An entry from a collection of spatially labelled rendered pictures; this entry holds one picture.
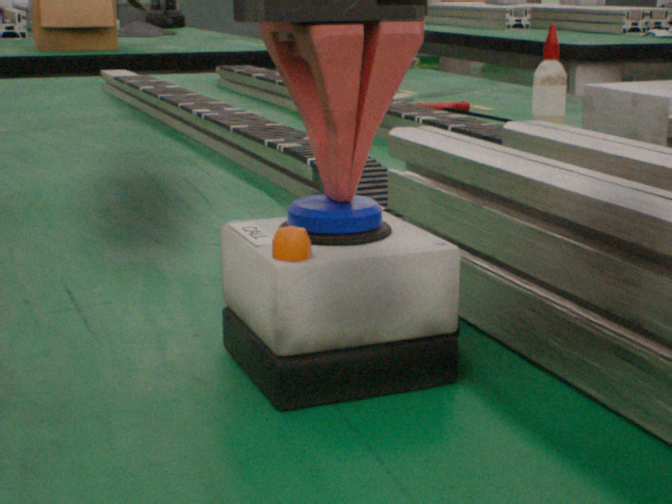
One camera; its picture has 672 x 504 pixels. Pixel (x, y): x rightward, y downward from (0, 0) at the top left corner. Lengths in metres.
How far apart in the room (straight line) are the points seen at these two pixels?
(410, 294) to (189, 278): 0.21
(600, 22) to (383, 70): 3.41
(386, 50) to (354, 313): 0.10
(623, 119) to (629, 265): 0.32
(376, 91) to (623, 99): 0.33
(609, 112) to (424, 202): 0.22
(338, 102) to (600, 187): 0.11
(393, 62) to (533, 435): 0.15
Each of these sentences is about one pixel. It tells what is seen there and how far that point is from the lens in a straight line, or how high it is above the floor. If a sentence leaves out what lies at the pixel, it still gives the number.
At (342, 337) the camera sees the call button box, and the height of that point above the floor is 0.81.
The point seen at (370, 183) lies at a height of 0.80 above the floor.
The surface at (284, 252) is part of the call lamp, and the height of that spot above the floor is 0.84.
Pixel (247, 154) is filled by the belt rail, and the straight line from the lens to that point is 0.95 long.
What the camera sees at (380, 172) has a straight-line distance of 0.75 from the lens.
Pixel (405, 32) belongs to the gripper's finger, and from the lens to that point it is 0.39.
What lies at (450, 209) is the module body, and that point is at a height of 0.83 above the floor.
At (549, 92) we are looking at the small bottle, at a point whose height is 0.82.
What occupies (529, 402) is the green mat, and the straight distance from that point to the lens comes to 0.42.
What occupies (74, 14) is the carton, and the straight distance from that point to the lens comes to 2.70.
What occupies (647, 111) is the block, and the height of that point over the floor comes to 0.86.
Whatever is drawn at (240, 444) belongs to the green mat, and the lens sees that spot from 0.38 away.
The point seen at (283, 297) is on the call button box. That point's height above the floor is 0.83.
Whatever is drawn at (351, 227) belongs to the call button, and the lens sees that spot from 0.41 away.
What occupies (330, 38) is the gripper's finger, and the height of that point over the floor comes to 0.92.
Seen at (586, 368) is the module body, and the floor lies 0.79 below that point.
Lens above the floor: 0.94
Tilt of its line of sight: 15 degrees down
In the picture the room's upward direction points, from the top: straight up
